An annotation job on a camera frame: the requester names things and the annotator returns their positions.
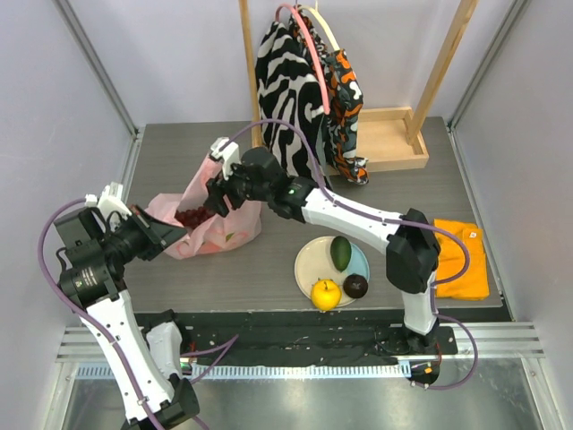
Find pink plastic bag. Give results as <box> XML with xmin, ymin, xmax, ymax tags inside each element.
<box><xmin>146</xmin><ymin>154</ymin><xmax>261</xmax><ymax>260</ymax></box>

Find fake green avocado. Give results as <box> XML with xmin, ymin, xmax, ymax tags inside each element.
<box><xmin>329</xmin><ymin>236</ymin><xmax>352</xmax><ymax>271</ymax></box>

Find fake mangosteen green leaves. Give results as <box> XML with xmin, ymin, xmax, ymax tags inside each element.
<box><xmin>343</xmin><ymin>273</ymin><xmax>369</xmax><ymax>299</ymax></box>

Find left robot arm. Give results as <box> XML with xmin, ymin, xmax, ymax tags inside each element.
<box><xmin>54</xmin><ymin>205</ymin><xmax>200</xmax><ymax>429</ymax></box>

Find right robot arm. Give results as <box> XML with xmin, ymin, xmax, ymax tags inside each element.
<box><xmin>205</xmin><ymin>138</ymin><xmax>440</xmax><ymax>354</ymax></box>

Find fake red grape bunch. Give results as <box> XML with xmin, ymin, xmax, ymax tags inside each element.
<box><xmin>175</xmin><ymin>206</ymin><xmax>215</xmax><ymax>229</ymax></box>

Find fake orange fruit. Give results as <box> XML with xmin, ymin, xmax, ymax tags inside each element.
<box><xmin>311</xmin><ymin>279</ymin><xmax>342</xmax><ymax>312</ymax></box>

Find black white zebra garment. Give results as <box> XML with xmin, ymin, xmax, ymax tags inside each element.
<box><xmin>255</xmin><ymin>21</ymin><xmax>331</xmax><ymax>188</ymax></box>

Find cream and blue plate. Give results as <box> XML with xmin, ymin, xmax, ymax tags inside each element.
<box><xmin>294</xmin><ymin>236</ymin><xmax>371</xmax><ymax>308</ymax></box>

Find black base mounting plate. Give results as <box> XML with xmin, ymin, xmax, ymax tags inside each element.
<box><xmin>133</xmin><ymin>308</ymin><xmax>458</xmax><ymax>364</ymax></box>

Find pink hanger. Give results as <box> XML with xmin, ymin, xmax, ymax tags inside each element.
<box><xmin>273</xmin><ymin>3</ymin><xmax>330</xmax><ymax>116</ymax></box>

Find orange black patterned garment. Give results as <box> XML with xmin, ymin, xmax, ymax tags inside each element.
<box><xmin>297</xmin><ymin>7</ymin><xmax>369</xmax><ymax>185</ymax></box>

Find wooden clothes rack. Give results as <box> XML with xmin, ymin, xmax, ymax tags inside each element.
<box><xmin>238</xmin><ymin>0</ymin><xmax>480</xmax><ymax>174</ymax></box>

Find cream wooden hanger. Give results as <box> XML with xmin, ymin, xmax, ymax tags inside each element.
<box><xmin>298</xmin><ymin>4</ymin><xmax>340</xmax><ymax>51</ymax></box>

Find orange folded cloth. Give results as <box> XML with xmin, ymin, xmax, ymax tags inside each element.
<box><xmin>433</xmin><ymin>219</ymin><xmax>490</xmax><ymax>301</ymax></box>

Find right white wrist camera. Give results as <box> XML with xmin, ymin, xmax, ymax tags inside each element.
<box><xmin>209</xmin><ymin>137</ymin><xmax>240</xmax><ymax>179</ymax></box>

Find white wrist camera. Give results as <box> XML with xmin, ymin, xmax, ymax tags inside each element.
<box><xmin>209</xmin><ymin>137</ymin><xmax>240</xmax><ymax>179</ymax></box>
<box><xmin>84</xmin><ymin>182</ymin><xmax>132</xmax><ymax>219</ymax></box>

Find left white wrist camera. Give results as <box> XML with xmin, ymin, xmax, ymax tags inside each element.
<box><xmin>84</xmin><ymin>182</ymin><xmax>132</xmax><ymax>219</ymax></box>

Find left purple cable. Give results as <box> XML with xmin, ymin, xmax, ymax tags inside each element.
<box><xmin>38</xmin><ymin>196</ymin><xmax>241</xmax><ymax>430</ymax></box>

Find white slotted cable duct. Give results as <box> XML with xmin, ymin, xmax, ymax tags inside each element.
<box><xmin>75</xmin><ymin>361</ymin><xmax>411</xmax><ymax>381</ymax></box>

